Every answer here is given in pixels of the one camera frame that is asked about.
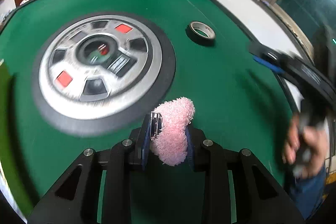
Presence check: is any black tape roll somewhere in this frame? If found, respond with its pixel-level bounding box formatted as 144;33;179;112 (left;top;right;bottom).
186;21;216;46

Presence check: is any pink fluffy heart keychain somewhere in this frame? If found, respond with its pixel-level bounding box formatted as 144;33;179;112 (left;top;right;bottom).
150;97;195;166

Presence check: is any blue sleeved right forearm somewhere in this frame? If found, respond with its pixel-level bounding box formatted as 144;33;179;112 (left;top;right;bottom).
286;166;326;219

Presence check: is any person's right hand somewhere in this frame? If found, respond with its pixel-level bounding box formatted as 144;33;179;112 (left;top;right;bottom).
282;114;329;179

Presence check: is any gold-rimmed white storage box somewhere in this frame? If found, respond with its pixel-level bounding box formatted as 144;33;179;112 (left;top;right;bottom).
1;59;38;223

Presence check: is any round silver table centre panel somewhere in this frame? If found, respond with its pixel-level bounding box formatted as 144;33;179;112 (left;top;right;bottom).
32;11;176;138

